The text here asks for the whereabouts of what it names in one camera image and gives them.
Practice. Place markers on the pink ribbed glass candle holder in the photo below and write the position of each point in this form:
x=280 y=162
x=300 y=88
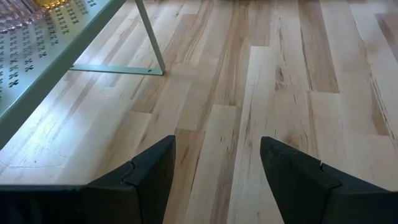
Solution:
x=15 y=12

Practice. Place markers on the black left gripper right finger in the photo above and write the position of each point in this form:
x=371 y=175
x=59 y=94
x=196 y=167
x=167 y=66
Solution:
x=311 y=199

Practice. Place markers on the green perforated metal shelf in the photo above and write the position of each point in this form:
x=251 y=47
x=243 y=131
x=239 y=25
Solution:
x=37 y=71

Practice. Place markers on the amber glass candle holder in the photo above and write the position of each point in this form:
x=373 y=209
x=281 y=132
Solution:
x=49 y=3

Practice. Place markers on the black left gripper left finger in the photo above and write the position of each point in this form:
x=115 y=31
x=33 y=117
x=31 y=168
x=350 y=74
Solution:
x=124 y=202

